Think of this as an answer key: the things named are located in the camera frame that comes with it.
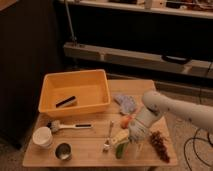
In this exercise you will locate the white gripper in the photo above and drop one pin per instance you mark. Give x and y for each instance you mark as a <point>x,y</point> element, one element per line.
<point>138,129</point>

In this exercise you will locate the green pepper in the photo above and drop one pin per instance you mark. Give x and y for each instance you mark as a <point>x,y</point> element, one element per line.
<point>120,149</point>

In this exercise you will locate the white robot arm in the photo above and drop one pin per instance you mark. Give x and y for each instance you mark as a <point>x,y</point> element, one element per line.
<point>155,105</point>

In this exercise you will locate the small metal cup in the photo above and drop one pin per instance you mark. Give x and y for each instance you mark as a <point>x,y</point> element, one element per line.
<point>63,151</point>

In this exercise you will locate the white paper cup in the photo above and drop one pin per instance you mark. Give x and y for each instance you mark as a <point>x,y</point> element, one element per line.
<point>42,137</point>

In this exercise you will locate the red apple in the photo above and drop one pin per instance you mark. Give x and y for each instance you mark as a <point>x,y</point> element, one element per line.
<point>125,121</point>

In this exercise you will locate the metal fork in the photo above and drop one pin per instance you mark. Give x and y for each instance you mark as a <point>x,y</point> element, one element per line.
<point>107,142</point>

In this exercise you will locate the wooden table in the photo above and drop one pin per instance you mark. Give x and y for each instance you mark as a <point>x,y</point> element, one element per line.
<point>87,145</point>

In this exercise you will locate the blue grey cloth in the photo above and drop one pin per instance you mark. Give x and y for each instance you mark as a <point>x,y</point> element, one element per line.
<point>127,104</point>

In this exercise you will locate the yellow plastic bin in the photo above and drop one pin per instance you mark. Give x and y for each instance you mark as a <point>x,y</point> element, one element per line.
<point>90,87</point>

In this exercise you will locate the black and tan scraper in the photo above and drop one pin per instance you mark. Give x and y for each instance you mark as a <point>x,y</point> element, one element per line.
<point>67,102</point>

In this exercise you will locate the white dish brush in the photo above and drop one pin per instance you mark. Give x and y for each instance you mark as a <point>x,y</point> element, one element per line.
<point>56,125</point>

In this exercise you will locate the grey metal rail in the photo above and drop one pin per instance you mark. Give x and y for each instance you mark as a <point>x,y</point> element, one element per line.
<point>137,59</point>

